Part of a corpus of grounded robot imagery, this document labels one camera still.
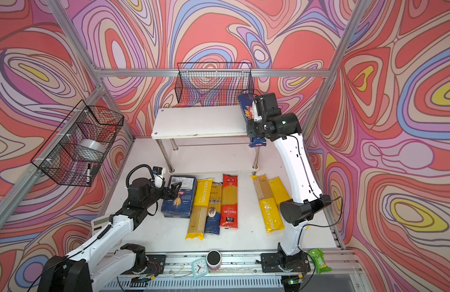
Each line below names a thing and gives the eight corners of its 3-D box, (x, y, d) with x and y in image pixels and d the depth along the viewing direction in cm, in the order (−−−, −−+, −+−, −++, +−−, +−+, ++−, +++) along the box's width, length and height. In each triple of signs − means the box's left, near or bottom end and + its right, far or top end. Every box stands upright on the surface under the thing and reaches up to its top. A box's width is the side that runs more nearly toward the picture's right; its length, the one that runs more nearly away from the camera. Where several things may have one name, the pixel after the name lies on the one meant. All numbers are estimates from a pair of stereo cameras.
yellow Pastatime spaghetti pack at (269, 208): (267, 232, 83) (268, 230, 81) (251, 178, 102) (252, 175, 100) (284, 229, 84) (285, 227, 82) (265, 176, 103) (266, 173, 101)
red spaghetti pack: (220, 228, 84) (219, 226, 82) (222, 177, 103) (222, 174, 100) (238, 229, 84) (238, 226, 82) (237, 177, 102) (238, 174, 100)
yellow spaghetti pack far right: (277, 204, 91) (278, 202, 90) (267, 180, 100) (268, 178, 99) (290, 201, 92) (291, 199, 91) (278, 178, 101) (279, 176, 100)
